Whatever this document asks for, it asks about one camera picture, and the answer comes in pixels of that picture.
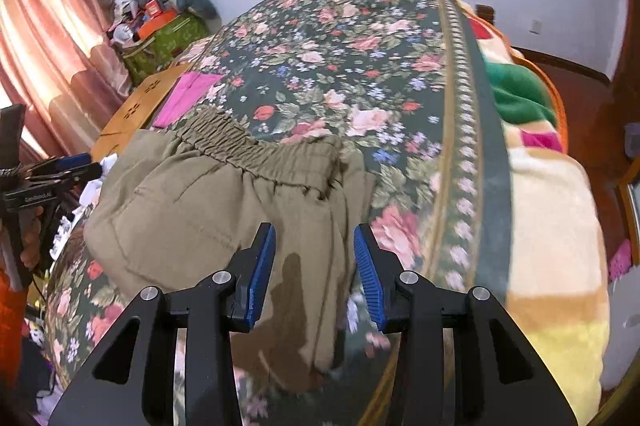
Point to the colourful plush blanket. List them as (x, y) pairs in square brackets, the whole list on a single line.
[(550, 206)]

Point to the wooden lap desk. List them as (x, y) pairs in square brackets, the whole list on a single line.
[(135, 111)]

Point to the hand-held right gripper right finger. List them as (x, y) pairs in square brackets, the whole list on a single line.
[(367, 276)]

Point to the person's left hand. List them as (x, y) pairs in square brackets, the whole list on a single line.
[(31, 241)]

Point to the white wall socket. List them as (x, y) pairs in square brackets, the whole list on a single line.
[(536, 26)]

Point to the orange box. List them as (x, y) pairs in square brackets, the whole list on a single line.
[(157, 22)]

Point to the green patterned bag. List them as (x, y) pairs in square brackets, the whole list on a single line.
[(170, 41)]

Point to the pink curtain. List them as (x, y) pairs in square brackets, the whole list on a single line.
[(60, 31)]

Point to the olive green pants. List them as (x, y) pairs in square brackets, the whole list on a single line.
[(200, 206)]

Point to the wooden bed frame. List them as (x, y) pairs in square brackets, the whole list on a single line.
[(484, 12)]

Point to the white round object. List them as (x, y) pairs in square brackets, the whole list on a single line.
[(622, 331)]

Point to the orange cloth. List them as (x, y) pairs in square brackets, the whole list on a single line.
[(12, 311)]

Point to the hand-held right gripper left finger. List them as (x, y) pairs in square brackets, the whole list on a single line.
[(260, 281)]

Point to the pink cloth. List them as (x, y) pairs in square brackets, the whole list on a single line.
[(187, 96)]

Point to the pink fluffy item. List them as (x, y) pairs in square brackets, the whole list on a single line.
[(620, 261)]

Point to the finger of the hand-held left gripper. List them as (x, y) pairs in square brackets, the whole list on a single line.
[(70, 162), (75, 176)]

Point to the dark floral blanket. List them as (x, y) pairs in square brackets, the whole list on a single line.
[(350, 71)]

